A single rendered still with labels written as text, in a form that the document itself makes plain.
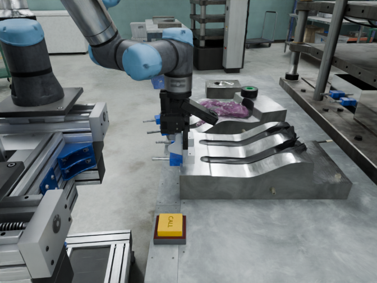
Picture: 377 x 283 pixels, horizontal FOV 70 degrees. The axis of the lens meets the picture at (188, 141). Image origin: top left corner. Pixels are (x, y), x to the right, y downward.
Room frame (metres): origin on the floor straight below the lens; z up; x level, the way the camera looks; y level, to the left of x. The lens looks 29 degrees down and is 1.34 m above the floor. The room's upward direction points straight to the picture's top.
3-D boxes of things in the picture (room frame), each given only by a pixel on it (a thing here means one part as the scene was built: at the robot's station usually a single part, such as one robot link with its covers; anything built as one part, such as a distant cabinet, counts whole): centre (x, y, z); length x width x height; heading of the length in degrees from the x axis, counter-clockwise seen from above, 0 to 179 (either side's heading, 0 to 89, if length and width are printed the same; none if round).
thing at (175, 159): (0.70, 0.05, 0.89); 0.13 x 0.05 x 0.05; 90
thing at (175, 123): (0.70, 0.03, 1.05); 0.09 x 0.08 x 0.12; 90
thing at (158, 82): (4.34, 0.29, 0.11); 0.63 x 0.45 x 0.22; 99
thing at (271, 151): (0.76, -0.21, 0.92); 0.35 x 0.16 x 0.09; 90
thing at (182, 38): (0.70, 0.03, 1.21); 0.09 x 0.08 x 0.11; 145
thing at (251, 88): (1.23, -0.29, 0.93); 0.08 x 0.08 x 0.04
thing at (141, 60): (0.63, 0.10, 1.21); 0.11 x 0.11 x 0.08; 55
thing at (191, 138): (0.81, 0.05, 0.89); 0.13 x 0.05 x 0.05; 90
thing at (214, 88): (1.55, -0.20, 0.84); 0.20 x 0.15 x 0.07; 90
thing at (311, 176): (0.75, -0.22, 0.87); 0.50 x 0.26 x 0.14; 90
